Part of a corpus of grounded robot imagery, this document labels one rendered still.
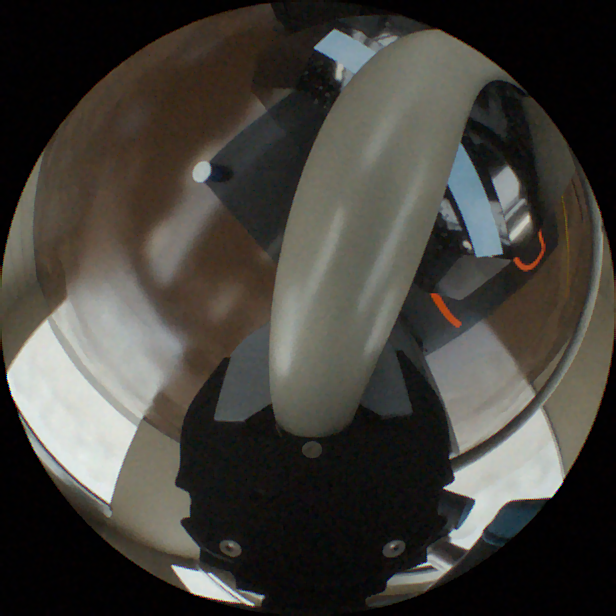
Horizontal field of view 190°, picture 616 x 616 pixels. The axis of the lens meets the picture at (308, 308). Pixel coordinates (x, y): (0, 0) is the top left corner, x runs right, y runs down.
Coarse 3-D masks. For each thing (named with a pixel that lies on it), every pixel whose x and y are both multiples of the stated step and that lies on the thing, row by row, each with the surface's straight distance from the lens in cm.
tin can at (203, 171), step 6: (204, 162) 97; (198, 168) 99; (204, 168) 97; (210, 168) 95; (216, 168) 100; (222, 168) 106; (198, 174) 98; (204, 174) 96; (210, 174) 96; (216, 174) 100; (222, 174) 106; (198, 180) 98; (204, 180) 96; (210, 180) 101; (216, 180) 105
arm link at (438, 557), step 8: (440, 536) 91; (448, 536) 93; (432, 544) 89; (440, 544) 89; (448, 544) 89; (456, 544) 91; (432, 552) 89; (440, 552) 87; (448, 552) 86; (456, 552) 85; (464, 552) 85; (432, 560) 88; (440, 560) 86; (448, 560) 84; (456, 560) 83; (440, 568) 87; (448, 568) 84
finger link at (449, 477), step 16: (400, 352) 10; (416, 368) 10; (416, 384) 9; (416, 400) 8; (432, 400) 9; (416, 416) 8; (432, 416) 8; (384, 432) 8; (400, 432) 7; (416, 432) 8; (432, 432) 8; (448, 432) 8; (432, 448) 8; (448, 448) 8; (448, 464) 8; (448, 480) 7; (368, 496) 7
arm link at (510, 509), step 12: (504, 504) 23; (516, 504) 20; (528, 504) 20; (540, 504) 20; (504, 516) 20; (516, 516) 20; (528, 516) 19; (492, 528) 21; (504, 528) 20; (516, 528) 19; (480, 540) 21; (492, 540) 20; (504, 540) 19; (468, 552) 22; (480, 552) 20; (492, 552) 20; (456, 564) 22; (468, 564) 20; (444, 576) 22; (456, 576) 21; (432, 588) 22
